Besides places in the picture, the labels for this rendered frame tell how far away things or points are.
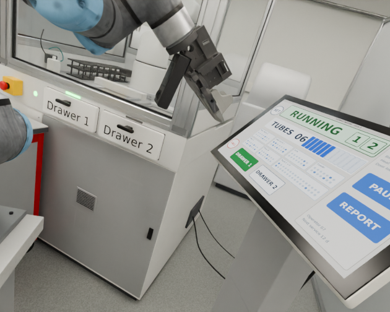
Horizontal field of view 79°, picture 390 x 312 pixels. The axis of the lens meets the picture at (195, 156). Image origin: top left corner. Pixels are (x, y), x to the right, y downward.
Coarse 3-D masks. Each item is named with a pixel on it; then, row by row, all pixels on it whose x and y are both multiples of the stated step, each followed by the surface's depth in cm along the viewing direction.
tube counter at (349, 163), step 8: (296, 136) 62; (304, 136) 60; (312, 136) 59; (304, 144) 58; (312, 144) 57; (320, 144) 56; (328, 144) 54; (312, 152) 55; (320, 152) 54; (328, 152) 53; (336, 152) 52; (344, 152) 51; (328, 160) 51; (336, 160) 50; (344, 160) 49; (352, 160) 48; (360, 160) 47; (344, 168) 48; (352, 168) 47
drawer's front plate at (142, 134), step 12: (108, 120) 97; (120, 120) 95; (108, 132) 98; (120, 132) 96; (144, 132) 92; (156, 132) 91; (120, 144) 98; (144, 144) 94; (156, 144) 92; (156, 156) 93
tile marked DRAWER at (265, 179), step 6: (258, 168) 61; (264, 168) 60; (252, 174) 60; (258, 174) 59; (264, 174) 58; (270, 174) 57; (258, 180) 58; (264, 180) 57; (270, 180) 56; (276, 180) 55; (282, 180) 54; (264, 186) 56; (270, 186) 55; (276, 186) 54; (270, 192) 54
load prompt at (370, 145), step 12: (288, 108) 71; (300, 108) 68; (300, 120) 65; (312, 120) 63; (324, 120) 60; (324, 132) 57; (336, 132) 55; (348, 132) 54; (360, 132) 52; (348, 144) 52; (360, 144) 50; (372, 144) 48; (384, 144) 47; (372, 156) 47
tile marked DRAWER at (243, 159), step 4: (240, 148) 70; (236, 152) 70; (240, 152) 69; (244, 152) 68; (248, 152) 67; (232, 156) 70; (236, 156) 69; (240, 156) 68; (244, 156) 67; (248, 156) 66; (252, 156) 65; (236, 160) 67; (240, 160) 67; (244, 160) 66; (248, 160) 65; (252, 160) 64; (256, 160) 63; (236, 164) 66; (240, 164) 65; (244, 164) 65; (248, 164) 64; (252, 164) 63; (244, 168) 63; (248, 168) 63
